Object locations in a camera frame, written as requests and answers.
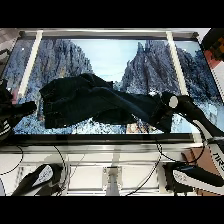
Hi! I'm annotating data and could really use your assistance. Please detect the blue jeans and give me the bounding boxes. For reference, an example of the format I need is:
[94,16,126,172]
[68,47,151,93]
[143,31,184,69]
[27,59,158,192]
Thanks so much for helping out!
[39,72,176,134]

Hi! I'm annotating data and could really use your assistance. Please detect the black and white striped garment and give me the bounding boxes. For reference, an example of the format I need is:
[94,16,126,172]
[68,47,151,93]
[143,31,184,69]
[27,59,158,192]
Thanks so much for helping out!
[0,119,14,138]

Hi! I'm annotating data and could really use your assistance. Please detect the red garment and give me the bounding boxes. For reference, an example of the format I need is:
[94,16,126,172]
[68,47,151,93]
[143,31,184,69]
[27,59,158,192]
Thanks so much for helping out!
[203,49,224,79]

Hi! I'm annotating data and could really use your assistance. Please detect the silver frame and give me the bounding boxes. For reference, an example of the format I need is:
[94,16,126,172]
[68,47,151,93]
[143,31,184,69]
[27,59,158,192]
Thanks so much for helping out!
[0,29,206,197]

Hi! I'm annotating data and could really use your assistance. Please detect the black cable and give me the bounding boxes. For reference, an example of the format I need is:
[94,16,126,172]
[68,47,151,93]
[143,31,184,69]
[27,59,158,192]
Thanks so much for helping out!
[125,134,163,197]
[0,145,25,176]
[52,145,69,197]
[154,134,206,165]

